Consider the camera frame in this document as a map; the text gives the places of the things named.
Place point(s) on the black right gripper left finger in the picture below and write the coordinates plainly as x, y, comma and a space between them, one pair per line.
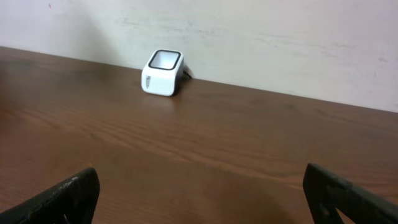
72, 200

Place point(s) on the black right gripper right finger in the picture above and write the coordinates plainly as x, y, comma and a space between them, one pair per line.
328, 195

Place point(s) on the white barcode scanner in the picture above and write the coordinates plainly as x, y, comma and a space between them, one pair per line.
163, 72

